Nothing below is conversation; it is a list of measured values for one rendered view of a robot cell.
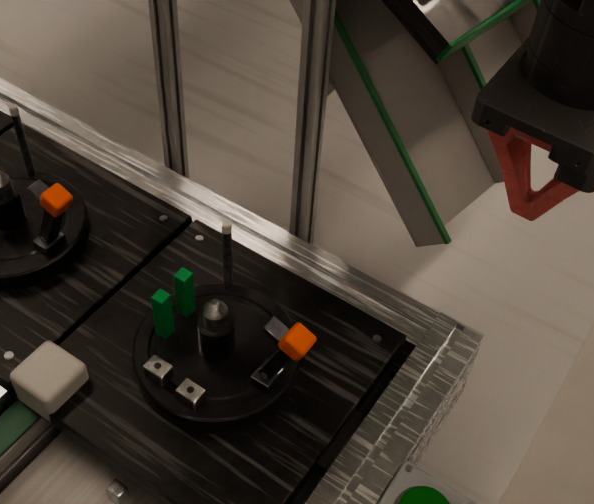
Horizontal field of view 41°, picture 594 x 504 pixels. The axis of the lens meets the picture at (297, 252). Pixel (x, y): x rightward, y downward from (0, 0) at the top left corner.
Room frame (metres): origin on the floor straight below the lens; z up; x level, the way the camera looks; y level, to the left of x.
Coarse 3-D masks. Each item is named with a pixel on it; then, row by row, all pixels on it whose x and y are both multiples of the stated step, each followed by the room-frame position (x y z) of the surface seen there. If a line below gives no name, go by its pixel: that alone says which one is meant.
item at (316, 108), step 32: (160, 0) 0.65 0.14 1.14; (320, 0) 0.56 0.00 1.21; (160, 32) 0.65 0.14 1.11; (320, 32) 0.56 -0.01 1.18; (160, 64) 0.66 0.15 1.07; (320, 64) 0.56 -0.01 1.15; (160, 96) 0.66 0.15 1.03; (320, 96) 0.57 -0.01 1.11; (320, 128) 0.57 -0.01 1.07; (320, 160) 0.58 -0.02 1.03
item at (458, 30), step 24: (384, 0) 0.56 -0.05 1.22; (408, 0) 0.54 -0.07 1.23; (432, 0) 0.58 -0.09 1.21; (456, 0) 0.59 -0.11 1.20; (480, 0) 0.60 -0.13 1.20; (504, 0) 0.61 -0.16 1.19; (528, 0) 0.60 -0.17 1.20; (408, 24) 0.54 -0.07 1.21; (432, 24) 0.53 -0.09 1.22; (456, 24) 0.56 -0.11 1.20; (480, 24) 0.54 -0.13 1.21; (432, 48) 0.52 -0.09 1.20; (456, 48) 0.53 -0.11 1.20
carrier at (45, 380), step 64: (192, 256) 0.49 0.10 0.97; (256, 256) 0.50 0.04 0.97; (128, 320) 0.41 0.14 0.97; (192, 320) 0.40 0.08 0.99; (256, 320) 0.41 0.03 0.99; (320, 320) 0.43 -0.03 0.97; (64, 384) 0.33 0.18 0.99; (128, 384) 0.35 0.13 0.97; (192, 384) 0.33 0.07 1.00; (256, 384) 0.34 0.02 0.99; (320, 384) 0.36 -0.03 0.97; (128, 448) 0.29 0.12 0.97; (192, 448) 0.30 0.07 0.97; (256, 448) 0.30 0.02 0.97; (320, 448) 0.30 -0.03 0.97
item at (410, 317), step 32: (0, 96) 0.73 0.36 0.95; (32, 96) 0.73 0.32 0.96; (64, 128) 0.68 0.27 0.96; (96, 160) 0.63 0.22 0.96; (128, 160) 0.63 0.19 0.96; (160, 192) 0.59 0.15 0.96; (192, 192) 0.59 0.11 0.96; (256, 224) 0.55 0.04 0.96; (288, 256) 0.52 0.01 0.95; (320, 256) 0.51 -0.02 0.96; (352, 288) 0.48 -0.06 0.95; (384, 288) 0.48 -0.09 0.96; (384, 320) 0.44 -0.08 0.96; (416, 320) 0.45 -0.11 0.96
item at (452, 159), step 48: (336, 0) 0.65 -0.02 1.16; (336, 48) 0.59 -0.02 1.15; (384, 48) 0.64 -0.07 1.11; (384, 96) 0.61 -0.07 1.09; (432, 96) 0.64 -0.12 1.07; (384, 144) 0.55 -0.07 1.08; (432, 144) 0.60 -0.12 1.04; (480, 144) 0.62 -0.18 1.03; (432, 192) 0.56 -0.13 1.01; (480, 192) 0.59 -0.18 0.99; (432, 240) 0.50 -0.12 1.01
